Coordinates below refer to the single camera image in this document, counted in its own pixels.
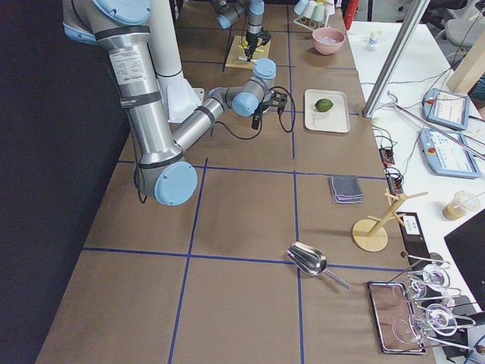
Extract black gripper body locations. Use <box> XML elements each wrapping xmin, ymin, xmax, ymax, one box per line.
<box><xmin>245</xmin><ymin>30</ymin><xmax>271</xmax><ymax>52</ymax></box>
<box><xmin>257</xmin><ymin>88</ymin><xmax>288</xmax><ymax>114</ymax></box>

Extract white plastic spoon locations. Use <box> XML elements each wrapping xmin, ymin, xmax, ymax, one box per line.
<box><xmin>237</xmin><ymin>56</ymin><xmax>258</xmax><ymax>63</ymax></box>

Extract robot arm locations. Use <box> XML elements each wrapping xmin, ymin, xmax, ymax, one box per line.
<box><xmin>210</xmin><ymin>0</ymin><xmax>271</xmax><ymax>61</ymax></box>
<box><xmin>63</xmin><ymin>1</ymin><xmax>286</xmax><ymax>206</ymax></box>

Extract pink bowl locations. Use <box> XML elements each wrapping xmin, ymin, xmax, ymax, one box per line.
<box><xmin>311</xmin><ymin>27</ymin><xmax>346</xmax><ymax>55</ymax></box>

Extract yellow plastic knife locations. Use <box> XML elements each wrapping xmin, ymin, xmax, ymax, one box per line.
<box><xmin>237</xmin><ymin>43</ymin><xmax>264</xmax><ymax>53</ymax></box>

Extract bamboo cutting board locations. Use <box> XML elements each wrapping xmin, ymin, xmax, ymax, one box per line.
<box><xmin>225</xmin><ymin>36</ymin><xmax>271</xmax><ymax>70</ymax></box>

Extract green lime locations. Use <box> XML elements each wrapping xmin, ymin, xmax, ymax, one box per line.
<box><xmin>314</xmin><ymin>98</ymin><xmax>334</xmax><ymax>113</ymax></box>

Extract light blue cup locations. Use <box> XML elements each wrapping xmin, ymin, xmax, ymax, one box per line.
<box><xmin>294</xmin><ymin>0</ymin><xmax>308</xmax><ymax>16</ymax></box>

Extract white rabbit tray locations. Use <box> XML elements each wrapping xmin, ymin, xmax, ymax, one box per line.
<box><xmin>304</xmin><ymin>89</ymin><xmax>350</xmax><ymax>133</ymax></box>

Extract clear ice cubes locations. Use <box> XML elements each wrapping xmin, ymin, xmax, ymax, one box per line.
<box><xmin>316</xmin><ymin>36</ymin><xmax>340</xmax><ymax>46</ymax></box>

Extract grey folded cloth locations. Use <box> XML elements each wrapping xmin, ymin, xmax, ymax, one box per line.
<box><xmin>329</xmin><ymin>174</ymin><xmax>363</xmax><ymax>204</ymax></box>

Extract black power strip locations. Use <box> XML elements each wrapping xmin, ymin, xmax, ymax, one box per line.
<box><xmin>379</xmin><ymin>147</ymin><xmax>404</xmax><ymax>195</ymax></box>

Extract metal scoop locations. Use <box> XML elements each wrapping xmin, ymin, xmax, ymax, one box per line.
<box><xmin>286</xmin><ymin>241</ymin><xmax>352</xmax><ymax>290</ymax></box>

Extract wooden mug tree stand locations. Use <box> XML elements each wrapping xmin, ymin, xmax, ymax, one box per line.
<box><xmin>352</xmin><ymin>189</ymin><xmax>427</xmax><ymax>253</ymax></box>

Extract far teach pendant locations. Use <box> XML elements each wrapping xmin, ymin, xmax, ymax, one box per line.
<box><xmin>422</xmin><ymin>88</ymin><xmax>471</xmax><ymax>130</ymax></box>

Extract teach pendant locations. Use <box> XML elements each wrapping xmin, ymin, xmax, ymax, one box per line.
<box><xmin>419</xmin><ymin>128</ymin><xmax>482</xmax><ymax>179</ymax></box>
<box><xmin>422</xmin><ymin>88</ymin><xmax>471</xmax><ymax>130</ymax></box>

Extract near teach pendant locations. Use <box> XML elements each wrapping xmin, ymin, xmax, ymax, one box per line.
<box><xmin>419</xmin><ymin>128</ymin><xmax>482</xmax><ymax>179</ymax></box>

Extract iced coffee plastic cup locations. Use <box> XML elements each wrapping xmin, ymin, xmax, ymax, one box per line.
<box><xmin>442</xmin><ymin>190</ymin><xmax>481</xmax><ymax>221</ymax></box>

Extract black framed metal tray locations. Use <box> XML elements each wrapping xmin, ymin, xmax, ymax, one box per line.
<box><xmin>367</xmin><ymin>281</ymin><xmax>427</xmax><ymax>356</ymax></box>

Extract far wine glass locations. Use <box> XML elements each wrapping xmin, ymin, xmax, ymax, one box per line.
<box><xmin>396</xmin><ymin>263</ymin><xmax>462</xmax><ymax>303</ymax></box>

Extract wine glass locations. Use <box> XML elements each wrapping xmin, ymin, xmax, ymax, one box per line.
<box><xmin>396</xmin><ymin>263</ymin><xmax>462</xmax><ymax>303</ymax></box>
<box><xmin>393</xmin><ymin>303</ymin><xmax>477</xmax><ymax>345</ymax></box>

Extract near wine glass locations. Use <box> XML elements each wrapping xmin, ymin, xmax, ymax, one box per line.
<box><xmin>393</xmin><ymin>303</ymin><xmax>477</xmax><ymax>345</ymax></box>

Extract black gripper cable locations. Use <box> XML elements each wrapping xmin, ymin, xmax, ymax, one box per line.
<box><xmin>211</xmin><ymin>86</ymin><xmax>297</xmax><ymax>140</ymax></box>

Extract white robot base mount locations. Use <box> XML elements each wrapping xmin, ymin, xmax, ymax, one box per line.
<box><xmin>149</xmin><ymin>0</ymin><xmax>205</xmax><ymax>123</ymax></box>

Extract aluminium camera post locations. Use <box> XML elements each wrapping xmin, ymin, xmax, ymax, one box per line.
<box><xmin>362</xmin><ymin>0</ymin><xmax>430</xmax><ymax>118</ymax></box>

